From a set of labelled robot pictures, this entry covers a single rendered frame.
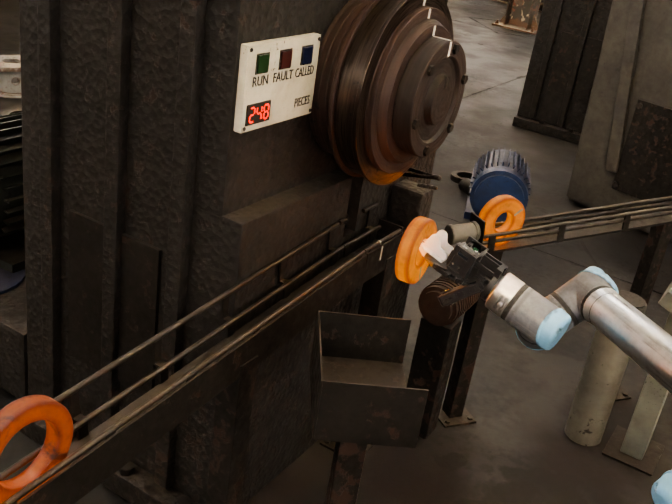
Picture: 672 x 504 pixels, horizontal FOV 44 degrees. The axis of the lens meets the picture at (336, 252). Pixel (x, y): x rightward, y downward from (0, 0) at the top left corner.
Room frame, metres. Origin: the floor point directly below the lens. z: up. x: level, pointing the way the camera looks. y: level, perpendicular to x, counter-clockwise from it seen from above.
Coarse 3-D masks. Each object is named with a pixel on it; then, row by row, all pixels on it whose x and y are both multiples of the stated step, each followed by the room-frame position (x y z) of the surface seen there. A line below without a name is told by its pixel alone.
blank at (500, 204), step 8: (496, 200) 2.25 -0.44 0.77; (504, 200) 2.25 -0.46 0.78; (512, 200) 2.26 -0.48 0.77; (488, 208) 2.23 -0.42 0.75; (496, 208) 2.24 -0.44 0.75; (504, 208) 2.25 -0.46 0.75; (512, 208) 2.27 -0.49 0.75; (520, 208) 2.28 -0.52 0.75; (480, 216) 2.24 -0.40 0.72; (488, 216) 2.22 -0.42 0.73; (496, 216) 2.24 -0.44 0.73; (512, 216) 2.27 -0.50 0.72; (520, 216) 2.29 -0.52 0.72; (488, 224) 2.23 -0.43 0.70; (504, 224) 2.29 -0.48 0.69; (512, 224) 2.27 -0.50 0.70; (520, 224) 2.29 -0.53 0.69; (488, 232) 2.23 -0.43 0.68; (496, 232) 2.25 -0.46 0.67
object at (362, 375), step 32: (320, 320) 1.54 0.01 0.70; (352, 320) 1.55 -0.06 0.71; (384, 320) 1.56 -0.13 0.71; (320, 352) 1.38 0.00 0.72; (352, 352) 1.55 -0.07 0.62; (384, 352) 1.56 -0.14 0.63; (320, 384) 1.28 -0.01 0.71; (352, 384) 1.29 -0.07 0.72; (384, 384) 1.48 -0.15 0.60; (320, 416) 1.28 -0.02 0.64; (352, 416) 1.29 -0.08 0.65; (384, 416) 1.30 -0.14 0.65; (416, 416) 1.30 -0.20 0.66; (352, 448) 1.42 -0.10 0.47; (352, 480) 1.42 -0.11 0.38
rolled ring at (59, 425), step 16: (16, 400) 1.04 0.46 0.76; (32, 400) 1.05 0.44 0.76; (48, 400) 1.06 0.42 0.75; (0, 416) 1.00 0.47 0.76; (16, 416) 1.00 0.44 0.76; (32, 416) 1.03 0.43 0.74; (48, 416) 1.06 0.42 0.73; (64, 416) 1.08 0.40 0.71; (0, 432) 0.98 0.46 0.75; (16, 432) 1.00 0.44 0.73; (48, 432) 1.09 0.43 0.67; (64, 432) 1.08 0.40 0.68; (0, 448) 0.98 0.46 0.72; (48, 448) 1.08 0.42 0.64; (64, 448) 1.08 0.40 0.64; (32, 464) 1.06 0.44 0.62; (48, 464) 1.06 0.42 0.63; (16, 480) 1.02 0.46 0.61; (32, 480) 1.03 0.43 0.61; (0, 496) 0.97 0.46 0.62
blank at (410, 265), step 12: (420, 216) 1.72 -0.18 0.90; (408, 228) 1.67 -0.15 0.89; (420, 228) 1.67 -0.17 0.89; (432, 228) 1.72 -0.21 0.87; (408, 240) 1.65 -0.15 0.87; (420, 240) 1.67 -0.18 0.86; (408, 252) 1.63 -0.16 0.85; (420, 252) 1.73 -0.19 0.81; (396, 264) 1.64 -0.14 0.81; (408, 264) 1.63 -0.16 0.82; (420, 264) 1.70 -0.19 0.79; (396, 276) 1.66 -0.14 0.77; (408, 276) 1.64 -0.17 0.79; (420, 276) 1.70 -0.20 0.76
